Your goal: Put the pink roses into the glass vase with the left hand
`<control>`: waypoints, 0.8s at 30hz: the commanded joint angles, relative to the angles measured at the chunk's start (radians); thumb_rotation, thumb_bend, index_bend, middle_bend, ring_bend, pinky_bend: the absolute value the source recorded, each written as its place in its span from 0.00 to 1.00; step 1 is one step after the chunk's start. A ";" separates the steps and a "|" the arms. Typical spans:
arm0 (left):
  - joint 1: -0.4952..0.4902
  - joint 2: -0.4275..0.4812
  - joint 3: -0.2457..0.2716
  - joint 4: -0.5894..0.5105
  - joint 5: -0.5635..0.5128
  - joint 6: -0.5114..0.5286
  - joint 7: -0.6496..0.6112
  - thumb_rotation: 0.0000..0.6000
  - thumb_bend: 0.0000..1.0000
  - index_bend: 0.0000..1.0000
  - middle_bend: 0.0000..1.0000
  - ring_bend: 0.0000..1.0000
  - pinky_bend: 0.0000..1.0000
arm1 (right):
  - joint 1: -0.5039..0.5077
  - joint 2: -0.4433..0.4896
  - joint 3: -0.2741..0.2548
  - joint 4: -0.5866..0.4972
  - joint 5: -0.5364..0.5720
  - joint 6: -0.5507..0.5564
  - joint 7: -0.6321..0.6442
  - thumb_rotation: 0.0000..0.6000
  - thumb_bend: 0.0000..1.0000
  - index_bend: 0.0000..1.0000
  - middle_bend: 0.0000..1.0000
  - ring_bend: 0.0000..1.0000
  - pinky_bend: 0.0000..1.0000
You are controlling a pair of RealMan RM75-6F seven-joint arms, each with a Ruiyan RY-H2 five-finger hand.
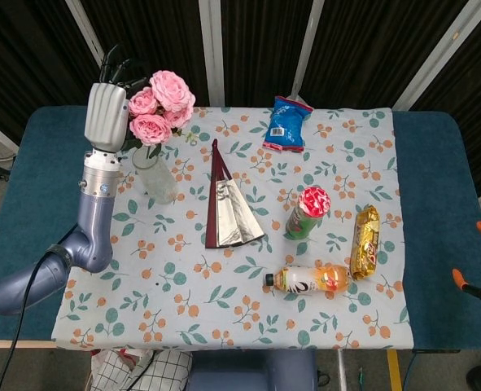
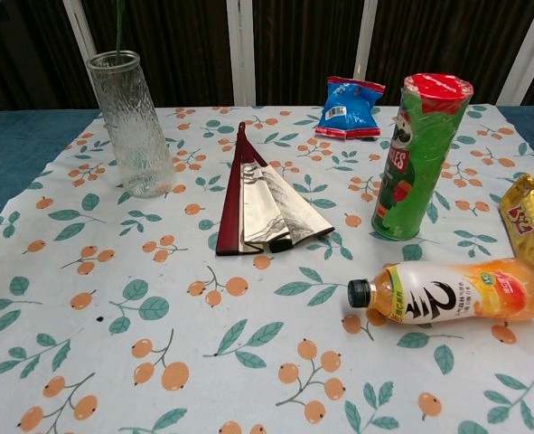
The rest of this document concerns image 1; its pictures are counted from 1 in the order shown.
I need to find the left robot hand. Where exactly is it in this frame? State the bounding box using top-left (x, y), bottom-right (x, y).
top-left (84, 44), bottom-right (148, 153)

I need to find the pink artificial flower bouquet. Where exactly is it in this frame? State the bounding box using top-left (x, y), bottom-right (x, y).
top-left (120, 70), bottom-right (199, 160)

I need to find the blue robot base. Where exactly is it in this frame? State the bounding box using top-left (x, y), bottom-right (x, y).
top-left (186, 349), bottom-right (319, 391)

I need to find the clear glass vase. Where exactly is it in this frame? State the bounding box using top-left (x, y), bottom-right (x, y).
top-left (131, 142), bottom-right (179, 205)

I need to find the blue table mat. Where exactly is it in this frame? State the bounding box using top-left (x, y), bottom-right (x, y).
top-left (0, 105), bottom-right (481, 354)

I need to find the gold foil biscuit pack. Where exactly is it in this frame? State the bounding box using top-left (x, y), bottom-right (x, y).
top-left (348, 204), bottom-right (382, 281)

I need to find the folding paper fan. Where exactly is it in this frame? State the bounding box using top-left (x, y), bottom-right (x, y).
top-left (204, 138), bottom-right (266, 249)

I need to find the orange juice bottle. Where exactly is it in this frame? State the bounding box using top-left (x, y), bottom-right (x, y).
top-left (264, 264), bottom-right (353, 295)

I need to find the blue snack bag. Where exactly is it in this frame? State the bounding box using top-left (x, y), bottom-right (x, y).
top-left (262, 95), bottom-right (314, 154)

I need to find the green chips can red lid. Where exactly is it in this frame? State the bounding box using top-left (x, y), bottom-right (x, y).
top-left (285, 186), bottom-right (332, 241)

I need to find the floral patterned tablecloth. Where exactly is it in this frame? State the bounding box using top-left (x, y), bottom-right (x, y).
top-left (50, 105), bottom-right (414, 351)

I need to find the white checkered bag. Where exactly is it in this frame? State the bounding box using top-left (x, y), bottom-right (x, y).
top-left (90, 348), bottom-right (194, 391)

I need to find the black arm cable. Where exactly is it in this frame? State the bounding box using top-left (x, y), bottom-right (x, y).
top-left (0, 222), bottom-right (81, 391)

